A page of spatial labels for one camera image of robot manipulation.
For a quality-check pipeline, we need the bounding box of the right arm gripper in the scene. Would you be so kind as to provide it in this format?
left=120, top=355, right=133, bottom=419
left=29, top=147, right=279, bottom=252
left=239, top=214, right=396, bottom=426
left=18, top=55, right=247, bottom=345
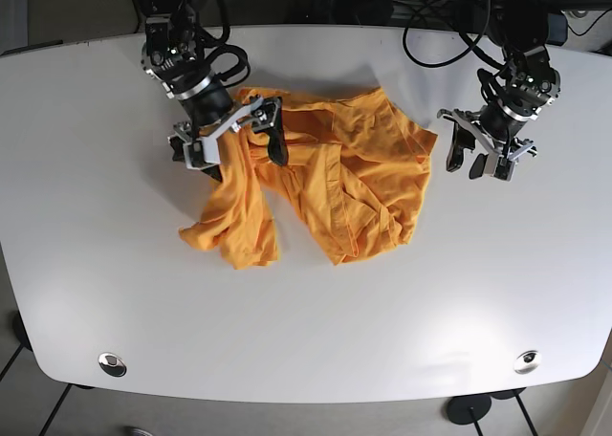
left=168, top=91, right=289, bottom=183

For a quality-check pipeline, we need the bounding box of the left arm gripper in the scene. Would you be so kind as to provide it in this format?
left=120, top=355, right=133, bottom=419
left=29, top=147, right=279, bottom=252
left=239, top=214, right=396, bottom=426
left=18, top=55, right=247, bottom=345
left=437, top=98, right=538, bottom=179

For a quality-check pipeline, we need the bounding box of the orange T-shirt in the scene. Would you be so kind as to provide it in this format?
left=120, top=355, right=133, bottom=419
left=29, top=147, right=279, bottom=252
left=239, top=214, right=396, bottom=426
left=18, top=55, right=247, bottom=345
left=179, top=88, right=436, bottom=270

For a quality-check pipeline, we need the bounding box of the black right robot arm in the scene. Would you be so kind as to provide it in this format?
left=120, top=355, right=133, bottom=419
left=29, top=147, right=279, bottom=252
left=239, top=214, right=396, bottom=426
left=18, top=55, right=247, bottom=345
left=132, top=0, right=288, bottom=180

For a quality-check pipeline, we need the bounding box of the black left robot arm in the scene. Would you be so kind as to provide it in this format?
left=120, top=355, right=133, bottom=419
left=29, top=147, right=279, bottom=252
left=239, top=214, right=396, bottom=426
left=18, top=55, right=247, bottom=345
left=438, top=0, right=611, bottom=181

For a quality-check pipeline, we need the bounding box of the right metal table grommet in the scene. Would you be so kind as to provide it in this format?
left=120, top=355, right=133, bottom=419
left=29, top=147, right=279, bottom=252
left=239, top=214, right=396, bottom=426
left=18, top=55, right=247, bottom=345
left=513, top=350, right=541, bottom=375

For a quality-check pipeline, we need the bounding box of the metal table grommet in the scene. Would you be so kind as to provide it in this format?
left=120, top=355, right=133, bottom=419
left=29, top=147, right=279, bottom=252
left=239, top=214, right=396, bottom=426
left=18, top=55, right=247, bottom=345
left=513, top=350, right=541, bottom=375
left=98, top=352, right=127, bottom=378

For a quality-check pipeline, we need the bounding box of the left metal table grommet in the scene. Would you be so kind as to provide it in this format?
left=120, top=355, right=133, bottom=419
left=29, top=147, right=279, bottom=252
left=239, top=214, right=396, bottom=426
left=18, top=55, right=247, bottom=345
left=98, top=352, right=127, bottom=378

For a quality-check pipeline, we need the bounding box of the black round stand base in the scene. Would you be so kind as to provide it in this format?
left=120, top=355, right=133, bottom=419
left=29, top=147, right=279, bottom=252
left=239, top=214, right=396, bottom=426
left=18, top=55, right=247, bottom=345
left=445, top=394, right=492, bottom=425

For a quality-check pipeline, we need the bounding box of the grey sneaker shoe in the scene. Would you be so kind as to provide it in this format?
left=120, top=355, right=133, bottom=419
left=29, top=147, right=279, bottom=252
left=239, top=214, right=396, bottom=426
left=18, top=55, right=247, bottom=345
left=122, top=426, right=153, bottom=436

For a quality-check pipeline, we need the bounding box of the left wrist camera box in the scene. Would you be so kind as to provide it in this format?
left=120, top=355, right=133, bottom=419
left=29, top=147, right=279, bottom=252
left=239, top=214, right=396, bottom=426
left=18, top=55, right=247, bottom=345
left=491, top=156, right=515, bottom=182

